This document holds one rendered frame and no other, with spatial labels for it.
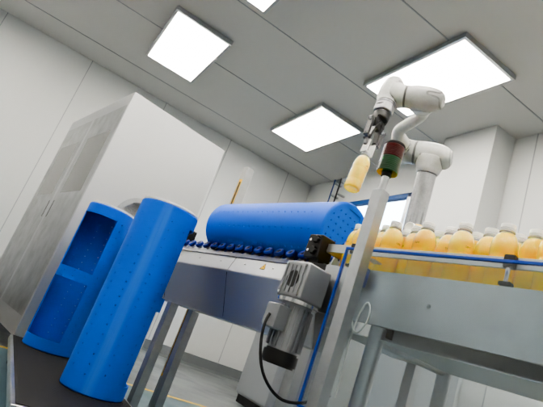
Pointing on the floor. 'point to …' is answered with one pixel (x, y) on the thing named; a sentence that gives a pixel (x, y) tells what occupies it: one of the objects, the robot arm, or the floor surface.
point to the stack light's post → (347, 300)
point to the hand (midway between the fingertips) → (368, 148)
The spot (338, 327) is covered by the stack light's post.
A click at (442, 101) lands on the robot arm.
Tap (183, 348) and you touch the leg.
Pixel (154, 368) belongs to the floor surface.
